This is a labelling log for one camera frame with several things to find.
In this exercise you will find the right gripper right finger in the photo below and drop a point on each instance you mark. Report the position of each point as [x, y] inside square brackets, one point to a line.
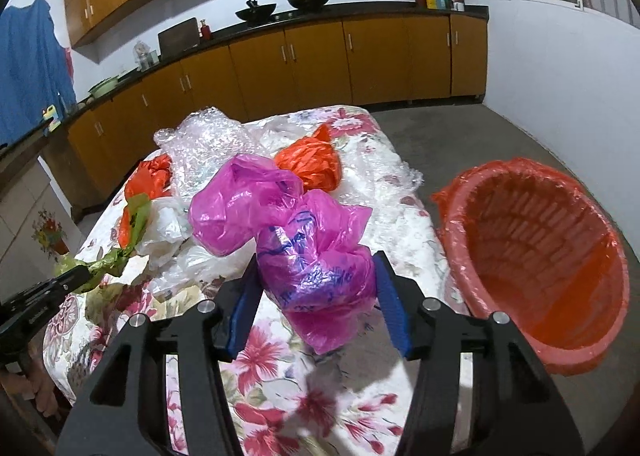
[516, 408]

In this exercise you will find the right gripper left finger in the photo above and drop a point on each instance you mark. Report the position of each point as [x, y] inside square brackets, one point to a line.
[122, 408]

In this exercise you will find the white clear plastic bag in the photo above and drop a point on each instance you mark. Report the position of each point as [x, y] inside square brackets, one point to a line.
[176, 261]

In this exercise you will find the magenta plastic bag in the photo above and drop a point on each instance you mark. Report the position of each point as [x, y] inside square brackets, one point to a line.
[308, 246]

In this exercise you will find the clear bubble wrap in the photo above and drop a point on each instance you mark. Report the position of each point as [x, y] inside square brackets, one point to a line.
[200, 145]

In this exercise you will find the green plastic wrapper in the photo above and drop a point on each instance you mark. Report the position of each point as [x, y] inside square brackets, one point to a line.
[80, 277]

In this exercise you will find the red plastic trash basket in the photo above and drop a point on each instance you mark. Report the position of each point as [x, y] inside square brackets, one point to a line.
[527, 240]

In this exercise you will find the lower wooden kitchen cabinets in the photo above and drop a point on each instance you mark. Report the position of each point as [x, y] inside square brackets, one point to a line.
[364, 54]

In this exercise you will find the floral tablecloth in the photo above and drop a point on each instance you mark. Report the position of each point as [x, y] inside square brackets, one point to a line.
[285, 399]

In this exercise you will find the small orange plastic bag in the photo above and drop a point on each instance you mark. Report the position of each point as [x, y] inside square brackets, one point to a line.
[152, 179]

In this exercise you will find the green pot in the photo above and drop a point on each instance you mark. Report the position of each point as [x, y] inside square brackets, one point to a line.
[103, 87]

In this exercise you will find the blue hanging cloth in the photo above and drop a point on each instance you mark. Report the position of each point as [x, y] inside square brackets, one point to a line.
[35, 70]

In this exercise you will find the glass jar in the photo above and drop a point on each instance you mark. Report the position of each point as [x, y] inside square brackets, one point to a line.
[145, 56]

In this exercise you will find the dark cutting board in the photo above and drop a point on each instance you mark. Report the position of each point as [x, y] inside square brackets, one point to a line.
[178, 39]

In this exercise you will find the red bottle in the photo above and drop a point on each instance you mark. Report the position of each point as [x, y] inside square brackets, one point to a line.
[205, 31]

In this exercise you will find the flower wall sticker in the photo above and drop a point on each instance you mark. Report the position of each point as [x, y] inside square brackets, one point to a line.
[47, 231]

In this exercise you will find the black wok with handle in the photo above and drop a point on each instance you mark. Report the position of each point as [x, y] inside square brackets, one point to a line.
[255, 14]

